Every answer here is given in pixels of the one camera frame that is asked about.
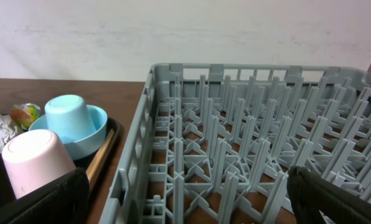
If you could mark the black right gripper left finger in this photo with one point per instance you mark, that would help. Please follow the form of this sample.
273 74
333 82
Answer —
63 200

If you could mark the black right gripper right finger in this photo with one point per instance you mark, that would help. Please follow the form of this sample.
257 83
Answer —
312 197

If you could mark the white cup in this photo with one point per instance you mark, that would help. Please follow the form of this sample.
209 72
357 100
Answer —
34 159

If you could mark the yellow green snack wrapper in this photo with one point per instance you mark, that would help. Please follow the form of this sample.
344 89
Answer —
20 117

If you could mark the grey dishwasher rack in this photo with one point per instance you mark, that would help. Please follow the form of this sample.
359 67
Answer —
220 139

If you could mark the wooden chopstick left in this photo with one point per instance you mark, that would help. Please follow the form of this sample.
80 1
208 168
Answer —
95 167

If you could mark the light blue bowl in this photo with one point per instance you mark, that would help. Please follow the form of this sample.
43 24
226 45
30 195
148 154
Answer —
86 146

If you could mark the light blue cup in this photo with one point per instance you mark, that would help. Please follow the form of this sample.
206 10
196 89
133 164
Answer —
68 117

